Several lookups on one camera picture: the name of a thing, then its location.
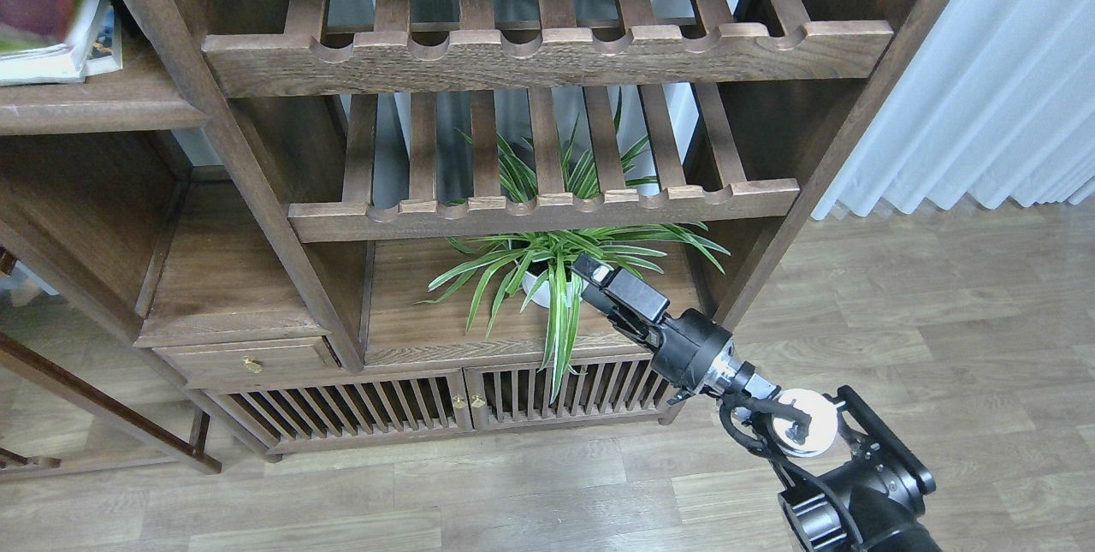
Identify white curtain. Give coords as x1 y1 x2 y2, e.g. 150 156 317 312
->
811 0 1094 220

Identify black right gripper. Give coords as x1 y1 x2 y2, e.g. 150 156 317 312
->
570 254 737 395

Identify dark wooden bookshelf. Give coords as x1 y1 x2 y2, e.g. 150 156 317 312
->
3 0 950 461

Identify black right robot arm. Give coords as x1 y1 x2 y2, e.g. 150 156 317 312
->
572 254 938 551

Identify small white landscape-cover book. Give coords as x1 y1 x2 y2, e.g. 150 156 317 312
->
81 5 124 77

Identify yellow-green cover book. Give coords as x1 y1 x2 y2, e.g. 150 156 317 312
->
1 0 110 87

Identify brass drawer knob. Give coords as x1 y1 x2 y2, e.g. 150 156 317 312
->
241 357 263 373

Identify green spider plant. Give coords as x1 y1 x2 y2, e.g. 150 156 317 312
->
415 88 731 401

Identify white plant pot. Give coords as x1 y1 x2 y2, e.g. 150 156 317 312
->
520 269 587 311

